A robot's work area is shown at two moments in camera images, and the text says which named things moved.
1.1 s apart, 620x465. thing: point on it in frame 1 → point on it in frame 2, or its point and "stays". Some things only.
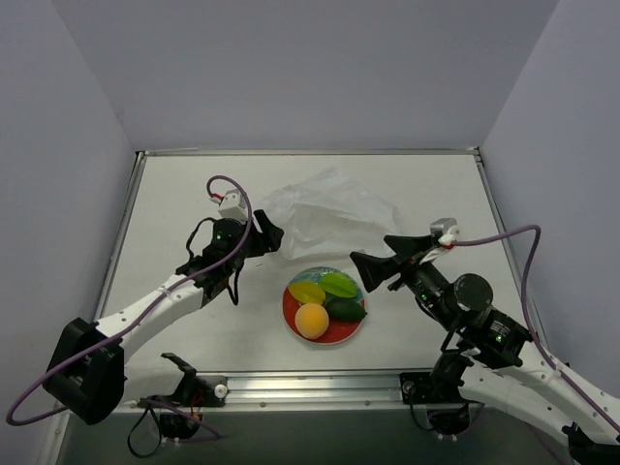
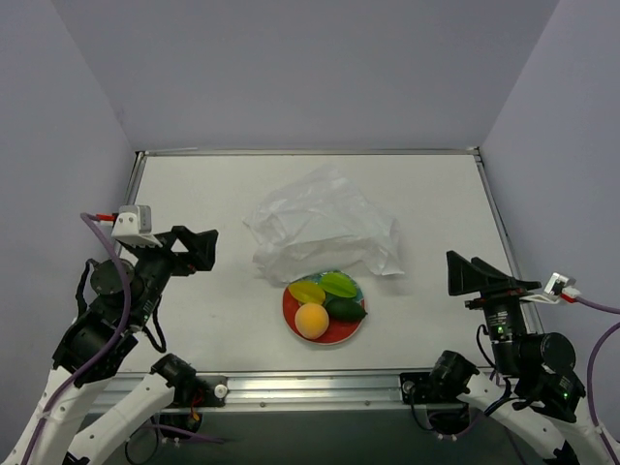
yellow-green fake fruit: [338, 284] stays
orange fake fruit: [312, 321] stays
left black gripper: [257, 237] → [170, 250]
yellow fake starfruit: [307, 292] stays
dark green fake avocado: [344, 310] stays
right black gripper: [402, 267] → [501, 291]
